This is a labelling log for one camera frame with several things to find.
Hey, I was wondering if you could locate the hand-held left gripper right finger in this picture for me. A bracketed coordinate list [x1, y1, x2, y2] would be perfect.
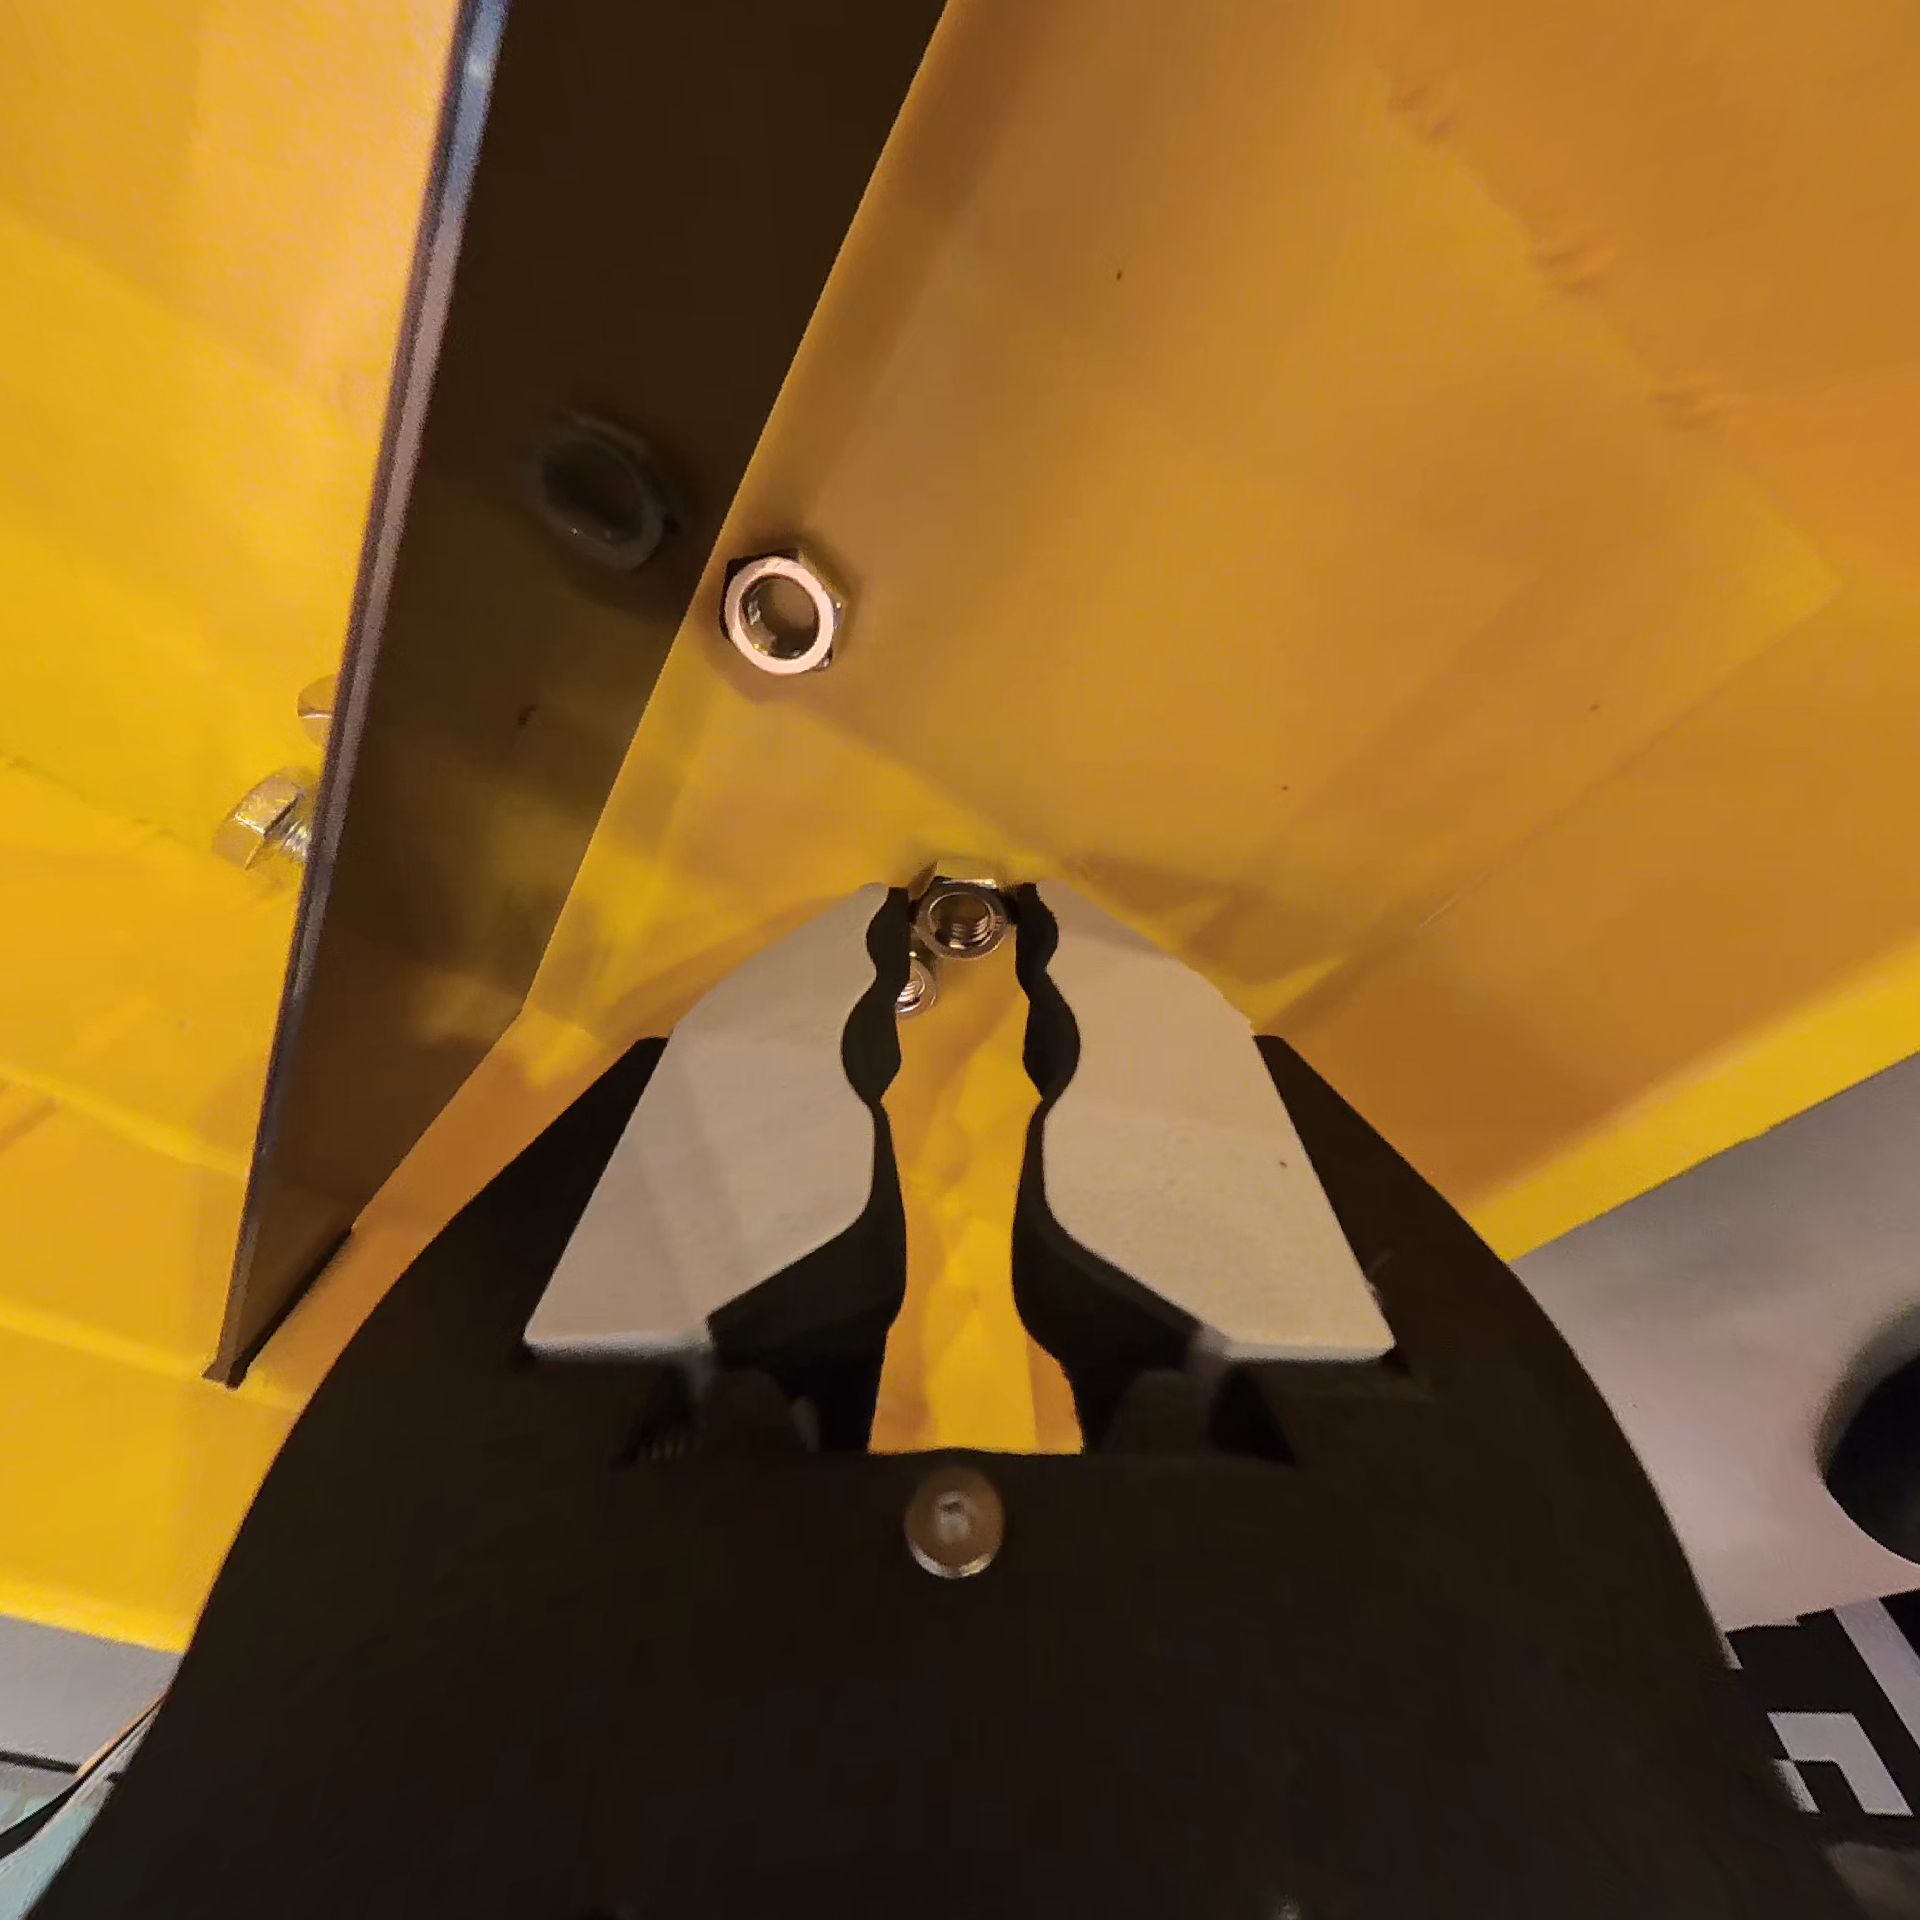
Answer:
[1007, 878, 1397, 1452]

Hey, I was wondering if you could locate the black bin divider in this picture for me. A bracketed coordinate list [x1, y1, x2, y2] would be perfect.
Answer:
[201, 0, 953, 1390]

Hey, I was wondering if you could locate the yellow plastic bin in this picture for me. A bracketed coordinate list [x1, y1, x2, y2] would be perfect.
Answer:
[0, 0, 1920, 1653]

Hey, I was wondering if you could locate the silver hex bolt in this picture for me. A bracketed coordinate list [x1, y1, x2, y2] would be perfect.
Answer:
[210, 765, 319, 890]

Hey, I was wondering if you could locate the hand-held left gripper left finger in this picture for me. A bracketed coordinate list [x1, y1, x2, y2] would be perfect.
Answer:
[520, 884, 915, 1452]

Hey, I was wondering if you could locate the black white printed marker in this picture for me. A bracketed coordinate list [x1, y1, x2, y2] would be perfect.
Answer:
[1720, 1591, 1920, 1823]

